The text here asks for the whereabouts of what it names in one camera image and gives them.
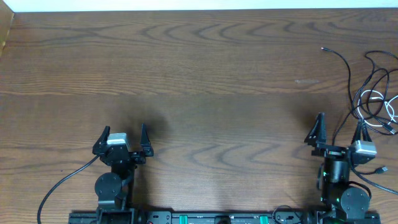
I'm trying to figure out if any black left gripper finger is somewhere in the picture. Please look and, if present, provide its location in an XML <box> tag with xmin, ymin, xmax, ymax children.
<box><xmin>92</xmin><ymin>126</ymin><xmax>111</xmax><ymax>155</ymax></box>
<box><xmin>140</xmin><ymin>123</ymin><xmax>154</xmax><ymax>157</ymax></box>

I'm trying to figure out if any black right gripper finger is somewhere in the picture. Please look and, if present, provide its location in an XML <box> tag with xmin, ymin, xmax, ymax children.
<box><xmin>304</xmin><ymin>113</ymin><xmax>326</xmax><ymax>146</ymax></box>
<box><xmin>351</xmin><ymin>119</ymin><xmax>372</xmax><ymax>144</ymax></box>

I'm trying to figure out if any white usb cable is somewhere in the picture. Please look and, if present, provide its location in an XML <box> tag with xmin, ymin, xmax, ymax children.
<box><xmin>356</xmin><ymin>89</ymin><xmax>398</xmax><ymax>128</ymax></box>

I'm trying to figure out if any black usb cable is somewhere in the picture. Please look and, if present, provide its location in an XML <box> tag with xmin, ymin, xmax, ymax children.
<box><xmin>331</xmin><ymin>50</ymin><xmax>398</xmax><ymax>175</ymax></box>

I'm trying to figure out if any thin black cable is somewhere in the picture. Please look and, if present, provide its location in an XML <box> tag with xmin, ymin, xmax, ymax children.
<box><xmin>321</xmin><ymin>47</ymin><xmax>397</xmax><ymax>136</ymax></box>

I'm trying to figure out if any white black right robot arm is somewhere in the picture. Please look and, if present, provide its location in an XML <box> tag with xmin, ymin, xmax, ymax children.
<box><xmin>302</xmin><ymin>113</ymin><xmax>377</xmax><ymax>223</ymax></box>

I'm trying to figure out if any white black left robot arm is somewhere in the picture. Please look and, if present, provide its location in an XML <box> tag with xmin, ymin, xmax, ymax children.
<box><xmin>92</xmin><ymin>124</ymin><xmax>154</xmax><ymax>223</ymax></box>

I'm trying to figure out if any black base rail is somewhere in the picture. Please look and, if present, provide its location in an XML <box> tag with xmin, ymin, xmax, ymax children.
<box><xmin>68</xmin><ymin>207</ymin><xmax>382</xmax><ymax>224</ymax></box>

